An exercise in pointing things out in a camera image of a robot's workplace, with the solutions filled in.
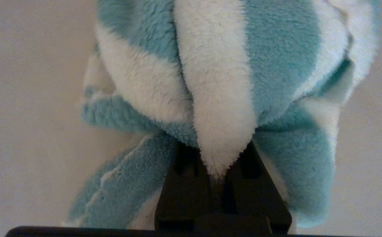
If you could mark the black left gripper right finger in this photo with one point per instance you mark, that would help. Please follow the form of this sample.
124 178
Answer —
253 197

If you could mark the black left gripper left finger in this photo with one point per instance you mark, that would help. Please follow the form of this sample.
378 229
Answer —
181 197

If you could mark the green white striped towel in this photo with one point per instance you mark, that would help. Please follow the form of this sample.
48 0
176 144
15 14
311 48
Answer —
217 82

